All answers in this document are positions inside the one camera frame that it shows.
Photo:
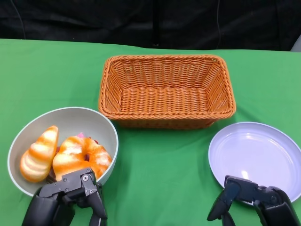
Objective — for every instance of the lavender plate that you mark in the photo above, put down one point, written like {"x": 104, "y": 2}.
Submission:
{"x": 258, "y": 150}

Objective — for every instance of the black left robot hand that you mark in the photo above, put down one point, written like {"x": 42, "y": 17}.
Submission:
{"x": 70, "y": 188}

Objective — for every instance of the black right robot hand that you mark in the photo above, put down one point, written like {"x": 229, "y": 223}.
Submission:
{"x": 270, "y": 200}

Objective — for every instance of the green tablecloth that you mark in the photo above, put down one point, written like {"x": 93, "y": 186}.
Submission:
{"x": 47, "y": 82}

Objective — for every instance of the grey white object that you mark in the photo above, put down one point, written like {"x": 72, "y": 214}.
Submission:
{"x": 296, "y": 44}

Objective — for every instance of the striped shell-shaped bread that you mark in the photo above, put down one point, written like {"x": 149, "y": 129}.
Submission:
{"x": 38, "y": 155}

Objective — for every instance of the pink toy cake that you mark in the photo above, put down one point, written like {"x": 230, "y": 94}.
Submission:
{"x": 80, "y": 135}

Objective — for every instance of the black backdrop curtain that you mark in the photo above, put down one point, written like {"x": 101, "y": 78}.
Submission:
{"x": 94, "y": 18}

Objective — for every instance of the pale green bowl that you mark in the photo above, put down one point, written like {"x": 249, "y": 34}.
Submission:
{"x": 77, "y": 120}

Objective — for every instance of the orange wicker basket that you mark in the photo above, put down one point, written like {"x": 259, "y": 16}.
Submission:
{"x": 164, "y": 99}

